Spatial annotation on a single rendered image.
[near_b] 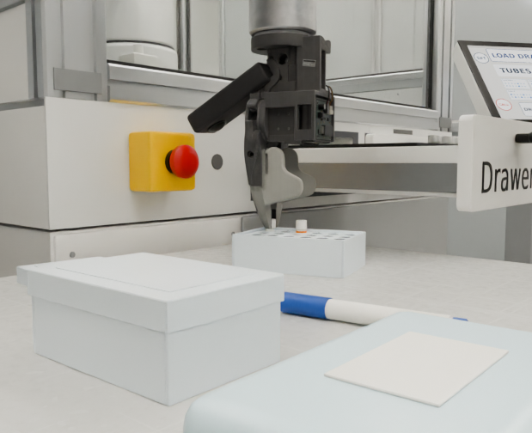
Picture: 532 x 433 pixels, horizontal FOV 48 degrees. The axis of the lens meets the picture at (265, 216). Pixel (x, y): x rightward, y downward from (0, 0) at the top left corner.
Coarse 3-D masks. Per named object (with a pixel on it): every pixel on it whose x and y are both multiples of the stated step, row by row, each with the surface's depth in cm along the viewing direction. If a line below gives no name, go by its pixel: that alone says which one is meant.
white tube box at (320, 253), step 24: (240, 240) 63; (264, 240) 62; (288, 240) 61; (312, 240) 60; (336, 240) 59; (360, 240) 64; (240, 264) 63; (264, 264) 62; (288, 264) 61; (312, 264) 60; (336, 264) 59; (360, 264) 64
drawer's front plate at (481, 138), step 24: (480, 120) 68; (504, 120) 73; (480, 144) 68; (504, 144) 74; (528, 144) 80; (480, 168) 68; (528, 168) 81; (456, 192) 68; (480, 192) 69; (504, 192) 75; (528, 192) 81
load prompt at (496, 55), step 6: (486, 48) 158; (492, 54) 157; (498, 54) 157; (504, 54) 157; (510, 54) 158; (516, 54) 158; (522, 54) 159; (528, 54) 159; (492, 60) 155; (498, 60) 156; (504, 60) 156; (510, 60) 156; (516, 60) 157; (522, 60) 157; (528, 60) 157
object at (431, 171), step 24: (312, 168) 83; (336, 168) 81; (360, 168) 78; (384, 168) 76; (408, 168) 74; (432, 168) 71; (456, 168) 69; (360, 192) 79; (384, 192) 76; (408, 192) 74; (432, 192) 72
